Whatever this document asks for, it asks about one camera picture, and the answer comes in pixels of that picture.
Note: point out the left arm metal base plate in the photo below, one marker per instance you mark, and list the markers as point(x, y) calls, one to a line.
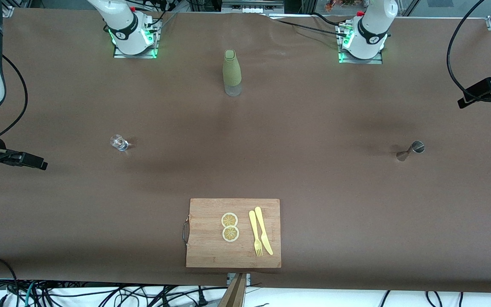
point(360, 62)

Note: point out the steel jigger measuring cup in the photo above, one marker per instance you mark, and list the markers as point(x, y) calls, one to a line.
point(416, 147)

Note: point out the green sleeved glass bottle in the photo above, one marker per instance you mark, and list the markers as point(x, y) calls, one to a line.
point(232, 70)

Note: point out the wooden cutting board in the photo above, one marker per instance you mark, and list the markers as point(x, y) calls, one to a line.
point(205, 247)

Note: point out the yellow plastic fork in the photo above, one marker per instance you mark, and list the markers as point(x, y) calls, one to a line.
point(253, 226)

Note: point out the brown table cover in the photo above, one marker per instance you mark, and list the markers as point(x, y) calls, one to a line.
point(356, 213)

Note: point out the metal bracket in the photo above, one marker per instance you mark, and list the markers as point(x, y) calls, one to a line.
point(230, 278)

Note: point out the lemon slice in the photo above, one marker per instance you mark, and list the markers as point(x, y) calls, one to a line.
point(229, 220)
point(230, 233)

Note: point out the yellow plastic knife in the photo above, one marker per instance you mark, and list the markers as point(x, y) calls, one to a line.
point(262, 230)

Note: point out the clear glass shaker cup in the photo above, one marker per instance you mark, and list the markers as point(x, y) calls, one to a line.
point(119, 143)

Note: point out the grey metal box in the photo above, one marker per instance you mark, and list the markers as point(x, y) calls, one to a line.
point(252, 6)

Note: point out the wooden post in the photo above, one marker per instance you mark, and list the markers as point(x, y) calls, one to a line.
point(235, 296)

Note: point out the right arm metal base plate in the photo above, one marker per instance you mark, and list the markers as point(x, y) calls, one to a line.
point(134, 56)

